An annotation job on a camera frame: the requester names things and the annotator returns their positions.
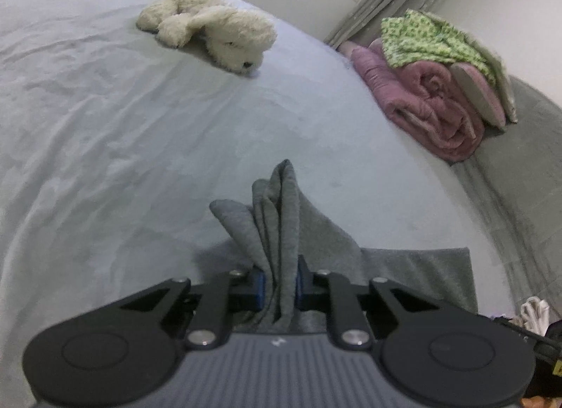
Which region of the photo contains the grey-green quilt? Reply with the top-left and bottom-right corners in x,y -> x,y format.
452,74 -> 562,316

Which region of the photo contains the grey t-shirt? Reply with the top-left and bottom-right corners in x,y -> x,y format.
210,159 -> 479,334

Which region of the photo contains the green patterned cloth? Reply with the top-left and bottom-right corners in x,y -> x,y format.
380,9 -> 519,124

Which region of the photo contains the pink folded blanket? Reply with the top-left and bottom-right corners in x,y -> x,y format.
351,38 -> 488,163

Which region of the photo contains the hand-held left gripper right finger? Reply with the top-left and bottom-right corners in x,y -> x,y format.
294,255 -> 443,351

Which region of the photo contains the beige pillow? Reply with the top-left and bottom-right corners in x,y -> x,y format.
450,62 -> 508,130

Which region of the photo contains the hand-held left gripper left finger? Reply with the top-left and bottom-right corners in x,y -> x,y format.
118,270 -> 267,351

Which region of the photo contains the white plush dog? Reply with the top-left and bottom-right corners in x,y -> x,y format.
136,0 -> 278,74

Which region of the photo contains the bed with grey sheet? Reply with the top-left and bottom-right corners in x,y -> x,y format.
0,0 -> 519,408

